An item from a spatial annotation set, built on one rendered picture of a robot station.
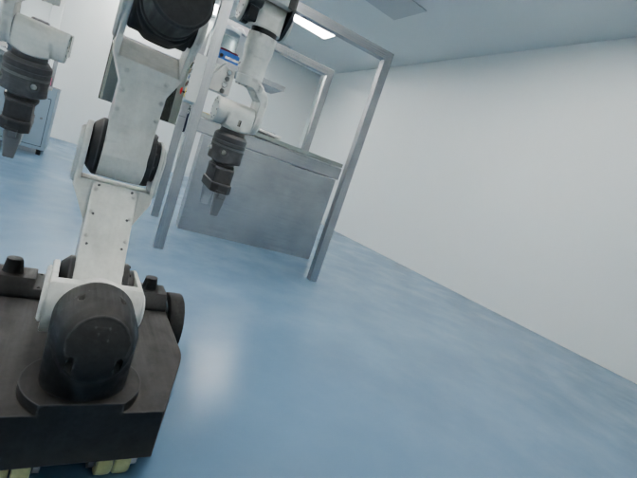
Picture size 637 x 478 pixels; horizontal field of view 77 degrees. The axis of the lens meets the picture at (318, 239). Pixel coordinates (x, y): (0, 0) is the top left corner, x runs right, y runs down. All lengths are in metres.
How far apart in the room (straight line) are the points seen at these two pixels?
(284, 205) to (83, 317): 2.83
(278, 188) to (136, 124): 2.47
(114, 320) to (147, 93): 0.54
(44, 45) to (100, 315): 0.59
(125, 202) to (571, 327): 3.95
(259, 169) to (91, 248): 2.45
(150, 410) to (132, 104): 0.68
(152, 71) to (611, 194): 4.03
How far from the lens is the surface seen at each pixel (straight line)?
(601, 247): 4.38
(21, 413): 0.89
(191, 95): 2.46
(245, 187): 3.40
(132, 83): 1.08
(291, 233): 3.59
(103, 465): 0.99
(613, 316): 4.27
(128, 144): 1.10
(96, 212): 1.11
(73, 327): 0.82
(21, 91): 1.11
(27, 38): 1.10
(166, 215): 2.61
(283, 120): 8.91
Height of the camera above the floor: 0.70
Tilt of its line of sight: 8 degrees down
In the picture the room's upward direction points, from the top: 19 degrees clockwise
